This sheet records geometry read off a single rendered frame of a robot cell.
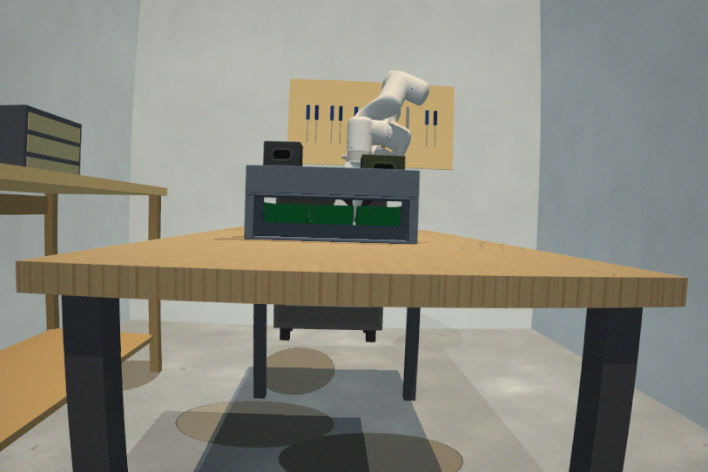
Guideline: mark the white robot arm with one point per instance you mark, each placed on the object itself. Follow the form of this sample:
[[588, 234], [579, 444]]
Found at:
[[368, 123]]

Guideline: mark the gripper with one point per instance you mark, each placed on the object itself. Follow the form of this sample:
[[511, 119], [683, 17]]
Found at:
[[357, 164]]

